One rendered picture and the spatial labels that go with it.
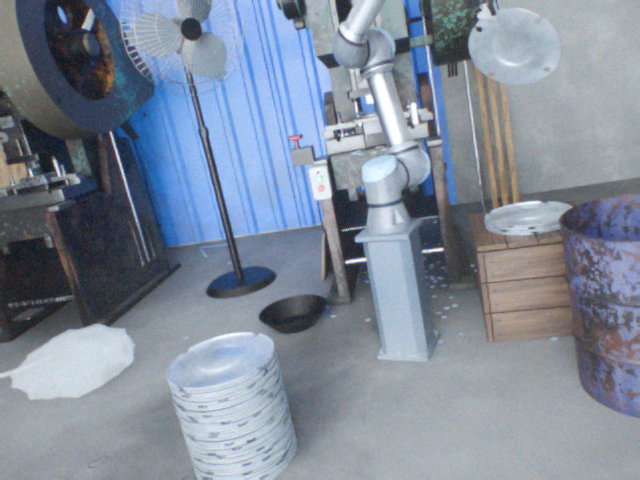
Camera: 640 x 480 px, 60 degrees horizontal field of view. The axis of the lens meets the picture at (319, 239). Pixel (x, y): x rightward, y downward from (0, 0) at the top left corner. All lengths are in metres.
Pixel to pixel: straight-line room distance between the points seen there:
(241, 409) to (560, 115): 2.94
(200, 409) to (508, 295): 1.05
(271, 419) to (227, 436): 0.12
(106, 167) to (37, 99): 0.71
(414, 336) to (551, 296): 0.46
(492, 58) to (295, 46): 1.97
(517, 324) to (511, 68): 0.85
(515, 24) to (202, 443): 1.51
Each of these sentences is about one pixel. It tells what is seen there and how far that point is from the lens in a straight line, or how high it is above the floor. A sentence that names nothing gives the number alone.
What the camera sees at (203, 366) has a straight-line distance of 1.52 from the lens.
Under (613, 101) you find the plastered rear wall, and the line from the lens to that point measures 3.92.
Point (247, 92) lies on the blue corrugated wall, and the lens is 3.82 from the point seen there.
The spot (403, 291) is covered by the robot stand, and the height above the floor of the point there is 0.25.
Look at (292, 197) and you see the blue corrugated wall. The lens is 3.87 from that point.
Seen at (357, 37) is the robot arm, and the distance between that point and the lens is 1.79.
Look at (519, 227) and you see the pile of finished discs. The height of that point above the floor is 0.38.
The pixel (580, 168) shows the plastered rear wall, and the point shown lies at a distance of 3.93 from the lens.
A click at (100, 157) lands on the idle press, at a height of 0.80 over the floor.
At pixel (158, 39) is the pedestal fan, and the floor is 1.27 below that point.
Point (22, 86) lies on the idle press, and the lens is 2.73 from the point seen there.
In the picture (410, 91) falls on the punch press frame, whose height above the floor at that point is 0.83.
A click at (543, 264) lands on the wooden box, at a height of 0.26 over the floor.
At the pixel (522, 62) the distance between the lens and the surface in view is 2.01.
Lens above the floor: 0.96
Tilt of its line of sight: 16 degrees down
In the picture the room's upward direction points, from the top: 12 degrees counter-clockwise
